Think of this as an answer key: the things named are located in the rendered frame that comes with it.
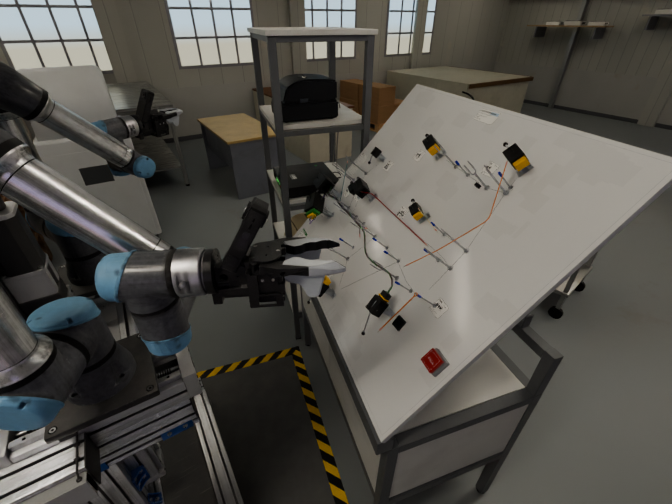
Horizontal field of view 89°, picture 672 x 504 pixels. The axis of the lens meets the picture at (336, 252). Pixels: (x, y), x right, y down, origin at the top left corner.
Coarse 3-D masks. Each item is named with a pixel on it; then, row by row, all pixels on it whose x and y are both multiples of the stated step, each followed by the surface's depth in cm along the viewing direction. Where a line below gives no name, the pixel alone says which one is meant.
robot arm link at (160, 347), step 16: (176, 304) 55; (192, 304) 63; (144, 320) 53; (160, 320) 54; (176, 320) 56; (144, 336) 55; (160, 336) 55; (176, 336) 57; (160, 352) 57; (176, 352) 59
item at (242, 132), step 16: (208, 128) 442; (224, 128) 438; (240, 128) 438; (256, 128) 438; (208, 144) 498; (224, 144) 426; (240, 144) 400; (256, 144) 411; (272, 144) 422; (208, 160) 513; (224, 160) 450; (240, 160) 409; (256, 160) 420; (272, 160) 432; (240, 176) 419; (256, 176) 430; (240, 192) 429; (256, 192) 441
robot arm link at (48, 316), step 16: (48, 304) 72; (64, 304) 72; (80, 304) 72; (32, 320) 68; (48, 320) 67; (64, 320) 67; (80, 320) 70; (96, 320) 73; (48, 336) 66; (64, 336) 67; (80, 336) 69; (96, 336) 73; (112, 336) 80; (96, 352) 74
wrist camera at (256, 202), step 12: (252, 204) 48; (264, 204) 49; (252, 216) 48; (264, 216) 48; (240, 228) 48; (252, 228) 49; (240, 240) 49; (252, 240) 49; (228, 252) 50; (240, 252) 50; (228, 264) 50
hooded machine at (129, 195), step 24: (24, 72) 266; (48, 72) 272; (72, 72) 278; (96, 72) 286; (72, 96) 276; (96, 96) 284; (96, 120) 287; (48, 144) 270; (72, 144) 278; (72, 168) 285; (96, 168) 294; (96, 192) 303; (120, 192) 313; (144, 192) 324; (144, 216) 334
